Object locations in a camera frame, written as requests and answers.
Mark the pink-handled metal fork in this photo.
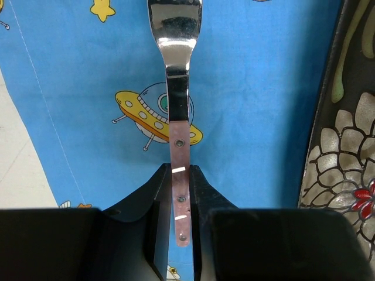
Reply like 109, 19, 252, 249
147, 1, 202, 247

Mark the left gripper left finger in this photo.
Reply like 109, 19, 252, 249
1, 164, 171, 280

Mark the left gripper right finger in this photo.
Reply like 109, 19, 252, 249
189, 166, 374, 280

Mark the black floral square plate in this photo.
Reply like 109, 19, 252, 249
298, 1, 374, 264

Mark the blue space-print cloth placemat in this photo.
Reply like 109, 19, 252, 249
1, 1, 340, 209

